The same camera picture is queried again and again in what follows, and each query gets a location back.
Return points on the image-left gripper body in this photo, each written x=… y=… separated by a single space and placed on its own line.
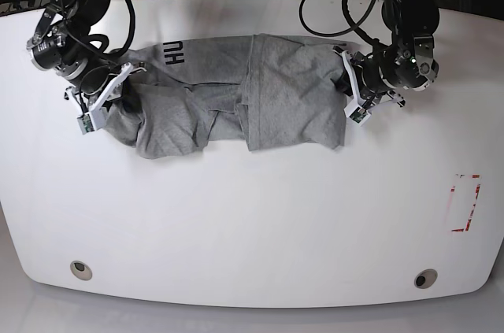
x=109 y=91

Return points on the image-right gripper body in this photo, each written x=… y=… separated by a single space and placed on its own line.
x=368 y=88

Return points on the grey T-shirt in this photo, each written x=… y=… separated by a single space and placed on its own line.
x=269 y=91

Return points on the red tape rectangle marking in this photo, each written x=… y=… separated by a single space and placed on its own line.
x=462 y=201

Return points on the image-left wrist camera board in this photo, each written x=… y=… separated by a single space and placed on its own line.
x=85 y=124

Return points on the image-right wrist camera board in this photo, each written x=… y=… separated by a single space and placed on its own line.
x=359 y=116

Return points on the left table cable grommet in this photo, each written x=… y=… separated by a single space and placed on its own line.
x=81 y=271

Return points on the table cable grommet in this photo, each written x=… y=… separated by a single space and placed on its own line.
x=426 y=279
x=81 y=271

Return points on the right table cable grommet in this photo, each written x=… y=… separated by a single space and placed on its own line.
x=426 y=279

